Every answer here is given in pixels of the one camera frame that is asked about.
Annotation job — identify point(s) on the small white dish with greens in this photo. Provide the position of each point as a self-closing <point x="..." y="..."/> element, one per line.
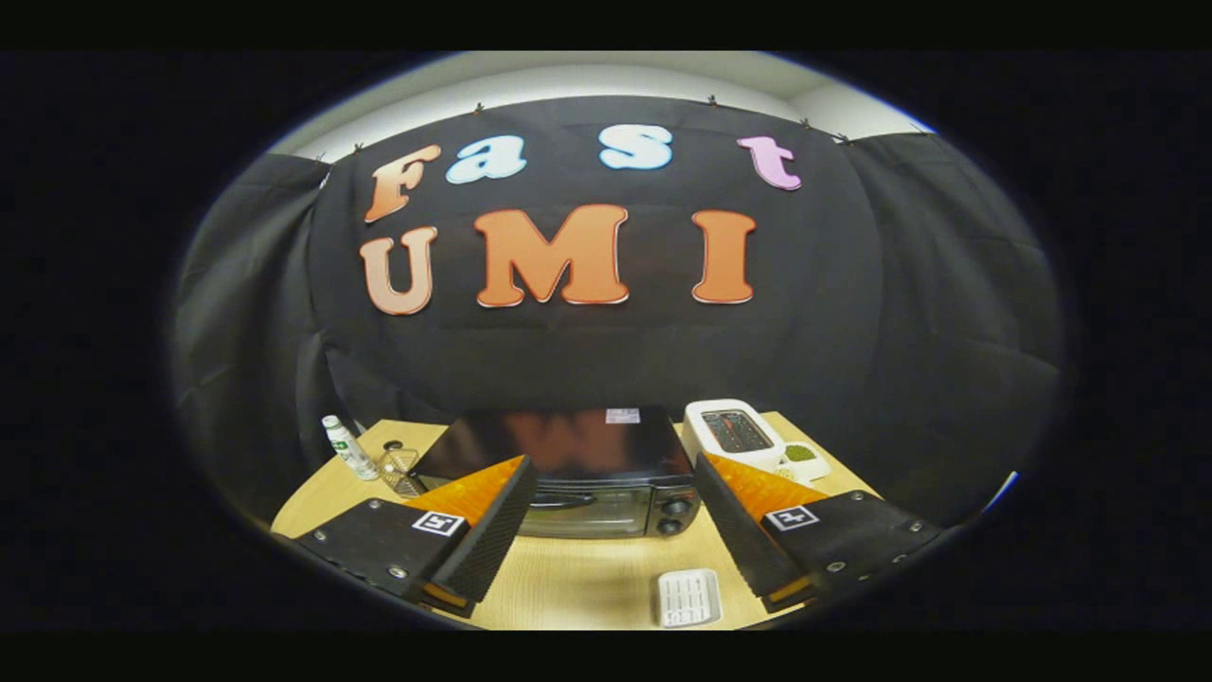
<point x="800" y="459"/>

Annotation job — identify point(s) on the white bottle with green label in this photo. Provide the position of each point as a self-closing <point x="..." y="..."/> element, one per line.
<point x="348" y="450"/>

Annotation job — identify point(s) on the white slotted tray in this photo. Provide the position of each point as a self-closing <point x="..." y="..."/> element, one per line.
<point x="689" y="597"/>

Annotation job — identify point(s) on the white pop-up toaster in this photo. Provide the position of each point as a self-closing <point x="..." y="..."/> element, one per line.
<point x="734" y="431"/>

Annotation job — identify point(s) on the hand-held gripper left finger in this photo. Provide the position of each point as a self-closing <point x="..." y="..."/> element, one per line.
<point x="488" y="535"/>

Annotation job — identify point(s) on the black toaster oven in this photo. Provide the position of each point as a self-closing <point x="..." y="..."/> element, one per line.
<point x="587" y="445"/>

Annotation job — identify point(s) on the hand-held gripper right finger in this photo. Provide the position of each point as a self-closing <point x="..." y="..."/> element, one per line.
<point x="739" y="530"/>

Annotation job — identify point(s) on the black backdrop cloth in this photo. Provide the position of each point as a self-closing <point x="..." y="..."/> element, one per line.
<point x="606" y="360"/>

